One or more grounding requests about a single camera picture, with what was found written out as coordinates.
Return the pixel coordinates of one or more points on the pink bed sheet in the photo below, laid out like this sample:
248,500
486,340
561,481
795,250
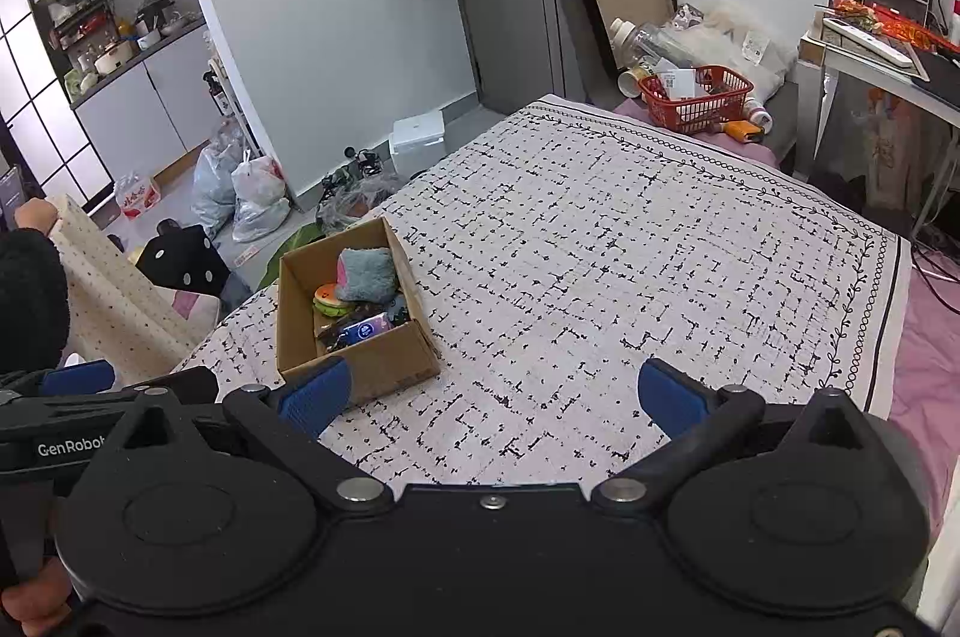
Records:
926,367

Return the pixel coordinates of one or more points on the white power strip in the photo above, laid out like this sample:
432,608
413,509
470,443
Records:
866,41

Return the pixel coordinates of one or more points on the red plastic basket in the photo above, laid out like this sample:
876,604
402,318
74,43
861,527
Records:
694,101

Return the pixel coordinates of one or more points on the black framed sliding door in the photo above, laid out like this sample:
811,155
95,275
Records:
37,105

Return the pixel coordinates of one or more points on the white kitchen cabinet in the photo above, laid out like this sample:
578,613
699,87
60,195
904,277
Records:
142,97

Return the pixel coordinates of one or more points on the green bag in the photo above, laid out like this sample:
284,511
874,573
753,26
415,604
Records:
289,251

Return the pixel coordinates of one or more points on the orange tube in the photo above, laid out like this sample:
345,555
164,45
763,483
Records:
744,130

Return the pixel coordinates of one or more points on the white small bottle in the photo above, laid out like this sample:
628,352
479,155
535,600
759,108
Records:
757,114

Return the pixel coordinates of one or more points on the white desk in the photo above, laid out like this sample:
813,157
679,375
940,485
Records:
885,71

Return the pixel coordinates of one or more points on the paper cup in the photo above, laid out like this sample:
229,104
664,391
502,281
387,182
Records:
634,81

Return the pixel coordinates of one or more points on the red white snack packet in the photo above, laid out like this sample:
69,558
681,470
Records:
139,196

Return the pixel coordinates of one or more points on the black dotted cushion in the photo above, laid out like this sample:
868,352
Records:
180,258

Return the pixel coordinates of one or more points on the white box appliance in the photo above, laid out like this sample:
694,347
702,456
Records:
416,138

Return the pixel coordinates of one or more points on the person's left hand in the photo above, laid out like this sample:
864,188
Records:
34,599

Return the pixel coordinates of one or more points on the clear plastic bottle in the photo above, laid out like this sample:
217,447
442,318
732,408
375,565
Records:
637,41

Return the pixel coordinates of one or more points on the red paper strips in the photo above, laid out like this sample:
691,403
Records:
900,24

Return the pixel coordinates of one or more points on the blue fluffy plush toy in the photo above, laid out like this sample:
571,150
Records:
367,275

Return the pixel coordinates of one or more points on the white black printed blanket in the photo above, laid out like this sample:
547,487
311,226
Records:
600,269

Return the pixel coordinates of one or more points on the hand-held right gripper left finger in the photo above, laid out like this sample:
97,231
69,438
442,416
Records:
319,391

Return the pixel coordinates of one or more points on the blue tissue packet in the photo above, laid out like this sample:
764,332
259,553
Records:
364,329

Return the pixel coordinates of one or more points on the grey plastic bag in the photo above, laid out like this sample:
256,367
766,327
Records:
214,183

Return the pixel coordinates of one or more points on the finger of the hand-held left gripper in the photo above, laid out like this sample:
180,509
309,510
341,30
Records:
79,376

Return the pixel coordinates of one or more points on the cream dotted cloth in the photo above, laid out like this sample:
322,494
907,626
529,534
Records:
112,299

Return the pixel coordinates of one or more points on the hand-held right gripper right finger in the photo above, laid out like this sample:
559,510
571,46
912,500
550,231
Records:
675,393

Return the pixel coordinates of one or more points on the cardboard box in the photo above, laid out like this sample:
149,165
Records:
390,367

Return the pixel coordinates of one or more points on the burger toy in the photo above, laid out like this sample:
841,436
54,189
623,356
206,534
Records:
330,299

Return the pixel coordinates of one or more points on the white fluffy pillow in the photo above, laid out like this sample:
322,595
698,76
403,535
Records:
739,41

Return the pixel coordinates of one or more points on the white paper card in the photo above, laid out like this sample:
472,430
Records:
677,82

